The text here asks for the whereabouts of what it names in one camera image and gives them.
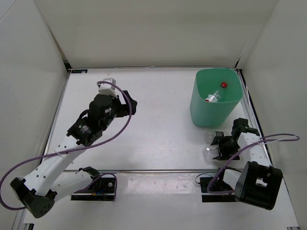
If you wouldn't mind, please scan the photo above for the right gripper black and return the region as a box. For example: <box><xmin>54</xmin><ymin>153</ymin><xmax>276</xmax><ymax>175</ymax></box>
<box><xmin>211</xmin><ymin>136</ymin><xmax>241</xmax><ymax>161</ymax></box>

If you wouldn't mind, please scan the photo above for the clear bottle blue white label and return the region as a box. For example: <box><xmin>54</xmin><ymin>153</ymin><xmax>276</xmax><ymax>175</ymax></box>
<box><xmin>202</xmin><ymin>145</ymin><xmax>219</xmax><ymax>164</ymax></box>

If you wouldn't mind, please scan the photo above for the clear bottle red label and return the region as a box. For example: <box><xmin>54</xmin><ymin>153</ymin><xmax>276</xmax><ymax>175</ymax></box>
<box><xmin>204</xmin><ymin>82</ymin><xmax>228</xmax><ymax>103</ymax></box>

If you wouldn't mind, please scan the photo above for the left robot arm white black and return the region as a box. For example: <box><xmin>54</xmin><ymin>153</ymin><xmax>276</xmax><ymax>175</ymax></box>
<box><xmin>10</xmin><ymin>91</ymin><xmax>137</xmax><ymax>219</ymax></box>

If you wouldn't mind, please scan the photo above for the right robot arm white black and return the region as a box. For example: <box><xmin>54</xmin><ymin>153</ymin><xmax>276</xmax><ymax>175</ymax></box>
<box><xmin>207</xmin><ymin>118</ymin><xmax>283</xmax><ymax>210</ymax></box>

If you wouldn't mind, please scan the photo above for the green plastic bin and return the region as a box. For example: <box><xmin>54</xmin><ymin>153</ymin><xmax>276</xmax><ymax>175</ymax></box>
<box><xmin>190</xmin><ymin>68</ymin><xmax>243</xmax><ymax>127</ymax></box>

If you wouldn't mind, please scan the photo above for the clear bottle black label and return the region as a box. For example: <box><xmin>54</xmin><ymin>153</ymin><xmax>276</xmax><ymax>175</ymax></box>
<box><xmin>204</xmin><ymin>130</ymin><xmax>224</xmax><ymax>144</ymax></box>

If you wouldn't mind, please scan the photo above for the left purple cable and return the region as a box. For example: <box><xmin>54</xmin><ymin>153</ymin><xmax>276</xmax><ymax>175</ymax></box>
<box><xmin>0</xmin><ymin>80</ymin><xmax>132</xmax><ymax>211</ymax></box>

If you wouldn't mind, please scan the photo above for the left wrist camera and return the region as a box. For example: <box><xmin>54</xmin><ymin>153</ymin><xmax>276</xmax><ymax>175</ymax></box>
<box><xmin>97</xmin><ymin>78</ymin><xmax>118</xmax><ymax>98</ymax></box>

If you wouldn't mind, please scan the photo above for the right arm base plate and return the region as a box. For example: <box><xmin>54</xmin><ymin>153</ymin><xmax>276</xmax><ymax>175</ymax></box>
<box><xmin>194</xmin><ymin>173</ymin><xmax>236</xmax><ymax>203</ymax></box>

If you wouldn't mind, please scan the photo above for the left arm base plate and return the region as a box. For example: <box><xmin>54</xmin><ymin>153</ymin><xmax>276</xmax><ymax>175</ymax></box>
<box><xmin>71</xmin><ymin>173</ymin><xmax>118</xmax><ymax>202</ymax></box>

